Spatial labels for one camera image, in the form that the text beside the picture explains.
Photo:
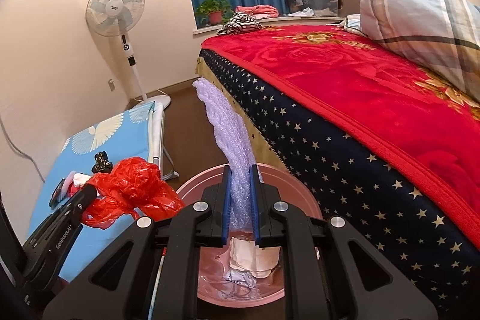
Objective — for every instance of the black patterned sock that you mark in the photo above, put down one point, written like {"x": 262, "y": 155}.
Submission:
{"x": 102, "y": 163}

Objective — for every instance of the red plastic bag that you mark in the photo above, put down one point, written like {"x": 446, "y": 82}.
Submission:
{"x": 133, "y": 187}

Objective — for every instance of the potted green plant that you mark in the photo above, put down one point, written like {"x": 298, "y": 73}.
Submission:
{"x": 213, "y": 12}

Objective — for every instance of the black red snack wrapper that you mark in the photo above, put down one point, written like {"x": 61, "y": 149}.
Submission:
{"x": 59, "y": 194}

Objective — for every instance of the crumpled paper trash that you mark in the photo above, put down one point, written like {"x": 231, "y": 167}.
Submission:
{"x": 248, "y": 263}

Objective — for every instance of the pink folded cloth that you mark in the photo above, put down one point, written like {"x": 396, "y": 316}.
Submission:
{"x": 259, "y": 11}

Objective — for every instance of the red floral blanket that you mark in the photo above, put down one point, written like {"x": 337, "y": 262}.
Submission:
{"x": 418, "y": 124}

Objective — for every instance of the zebra striped cloth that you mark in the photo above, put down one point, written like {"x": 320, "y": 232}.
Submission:
{"x": 240, "y": 23}

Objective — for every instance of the plaid pillow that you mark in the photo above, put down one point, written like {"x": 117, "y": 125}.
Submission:
{"x": 441, "y": 35}

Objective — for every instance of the navy star bed sheet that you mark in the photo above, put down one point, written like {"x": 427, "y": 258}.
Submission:
{"x": 347, "y": 179}

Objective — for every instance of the pink plastic basin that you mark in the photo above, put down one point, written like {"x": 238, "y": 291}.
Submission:
{"x": 214, "y": 289}

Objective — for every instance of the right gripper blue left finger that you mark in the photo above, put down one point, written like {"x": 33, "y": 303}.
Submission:
{"x": 225, "y": 188}

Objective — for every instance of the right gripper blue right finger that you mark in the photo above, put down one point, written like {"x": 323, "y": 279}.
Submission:
{"x": 253, "y": 181}

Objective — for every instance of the white bubble wrap sheet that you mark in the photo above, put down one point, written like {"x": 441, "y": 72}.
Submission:
{"x": 232, "y": 139}

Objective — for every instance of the white standing fan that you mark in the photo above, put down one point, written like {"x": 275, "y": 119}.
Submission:
{"x": 115, "y": 18}

